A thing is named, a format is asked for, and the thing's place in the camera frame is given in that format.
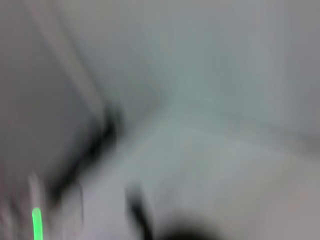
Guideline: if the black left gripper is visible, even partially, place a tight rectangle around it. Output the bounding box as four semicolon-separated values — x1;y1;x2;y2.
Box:
48;104;123;203

